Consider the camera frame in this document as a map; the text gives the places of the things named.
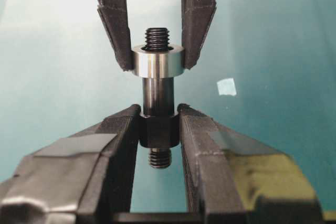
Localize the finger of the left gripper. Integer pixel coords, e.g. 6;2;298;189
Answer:
181;0;216;69
98;0;132;71

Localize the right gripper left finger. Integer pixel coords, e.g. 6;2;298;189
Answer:
1;104;140;223

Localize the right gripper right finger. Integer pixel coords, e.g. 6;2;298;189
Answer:
178;104;324;223

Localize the silver metal washer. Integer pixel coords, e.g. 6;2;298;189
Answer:
132;45;184;78

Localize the black threaded shaft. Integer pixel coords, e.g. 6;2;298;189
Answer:
141;28;178;169

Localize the teal table cloth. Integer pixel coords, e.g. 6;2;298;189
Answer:
1;0;335;210

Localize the middle pale tape marker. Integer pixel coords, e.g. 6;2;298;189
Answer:
217;78;237;97

